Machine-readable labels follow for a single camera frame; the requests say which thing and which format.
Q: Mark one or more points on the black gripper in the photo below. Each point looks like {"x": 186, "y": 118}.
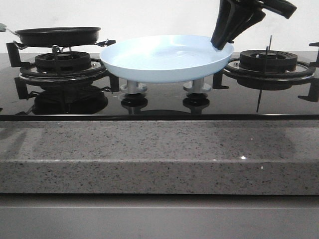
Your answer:
{"x": 236, "y": 16}

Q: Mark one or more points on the light blue plate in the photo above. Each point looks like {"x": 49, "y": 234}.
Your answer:
{"x": 165, "y": 58}

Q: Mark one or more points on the black frying pan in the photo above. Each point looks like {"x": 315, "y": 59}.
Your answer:
{"x": 61, "y": 36}

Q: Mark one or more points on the black right gas burner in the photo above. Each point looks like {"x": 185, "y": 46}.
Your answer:
{"x": 276, "y": 61}

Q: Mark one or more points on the black gas burner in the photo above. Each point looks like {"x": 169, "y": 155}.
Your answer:
{"x": 276, "y": 61}
{"x": 68, "y": 61}

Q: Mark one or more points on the silver right stove knob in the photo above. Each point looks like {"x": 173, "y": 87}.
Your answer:
{"x": 197, "y": 86}

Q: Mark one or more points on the silver stove knob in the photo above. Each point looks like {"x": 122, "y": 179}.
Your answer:
{"x": 197, "y": 86}
{"x": 133, "y": 87}

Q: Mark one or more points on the black right pot grate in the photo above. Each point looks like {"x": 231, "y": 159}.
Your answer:
{"x": 271, "y": 73}

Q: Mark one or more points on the black pot grate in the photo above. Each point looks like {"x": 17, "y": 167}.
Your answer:
{"x": 29, "y": 72}
{"x": 271, "y": 73}

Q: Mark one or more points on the silver left stove knob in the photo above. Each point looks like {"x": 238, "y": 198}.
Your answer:
{"x": 133, "y": 87}

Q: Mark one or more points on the black left gas burner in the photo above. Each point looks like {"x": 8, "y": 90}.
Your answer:
{"x": 68, "y": 61}

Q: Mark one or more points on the black glass gas hob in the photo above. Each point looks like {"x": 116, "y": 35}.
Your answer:
{"x": 231, "y": 98}

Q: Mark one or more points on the black left pot grate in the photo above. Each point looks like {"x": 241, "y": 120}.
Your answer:
{"x": 29, "y": 72}

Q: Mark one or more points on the grey cabinet front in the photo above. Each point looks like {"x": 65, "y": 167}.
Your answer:
{"x": 158, "y": 217}

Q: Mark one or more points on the metal wire pan support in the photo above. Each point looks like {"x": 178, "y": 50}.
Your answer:
{"x": 21, "y": 46}

